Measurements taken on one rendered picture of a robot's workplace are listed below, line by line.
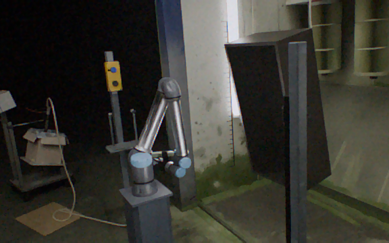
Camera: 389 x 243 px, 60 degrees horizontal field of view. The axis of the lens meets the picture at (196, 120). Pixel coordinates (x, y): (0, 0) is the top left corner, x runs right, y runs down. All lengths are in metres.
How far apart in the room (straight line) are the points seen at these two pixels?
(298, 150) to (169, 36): 2.03
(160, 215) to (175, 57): 1.44
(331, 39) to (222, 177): 1.80
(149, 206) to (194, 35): 1.64
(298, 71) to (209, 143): 2.24
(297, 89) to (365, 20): 2.12
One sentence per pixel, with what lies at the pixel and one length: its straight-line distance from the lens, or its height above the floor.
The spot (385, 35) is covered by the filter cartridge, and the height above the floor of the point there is 1.60.
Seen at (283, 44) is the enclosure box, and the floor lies 1.61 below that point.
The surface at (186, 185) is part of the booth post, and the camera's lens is 3.47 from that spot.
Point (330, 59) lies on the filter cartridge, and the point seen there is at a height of 1.40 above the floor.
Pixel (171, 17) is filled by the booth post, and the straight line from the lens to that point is 3.18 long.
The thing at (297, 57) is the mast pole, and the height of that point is 1.59.
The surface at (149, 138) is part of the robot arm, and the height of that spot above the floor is 1.00.
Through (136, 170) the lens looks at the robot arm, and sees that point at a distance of 2.42.
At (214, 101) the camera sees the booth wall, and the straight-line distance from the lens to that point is 3.41.
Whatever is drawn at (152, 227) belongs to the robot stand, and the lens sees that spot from 2.52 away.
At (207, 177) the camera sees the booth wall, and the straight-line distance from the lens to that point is 3.56.
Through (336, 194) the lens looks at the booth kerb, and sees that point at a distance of 3.63.
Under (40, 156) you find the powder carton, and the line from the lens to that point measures 4.43.
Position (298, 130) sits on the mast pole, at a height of 1.31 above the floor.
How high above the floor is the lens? 1.67
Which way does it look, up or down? 13 degrees down
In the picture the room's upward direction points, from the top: 4 degrees counter-clockwise
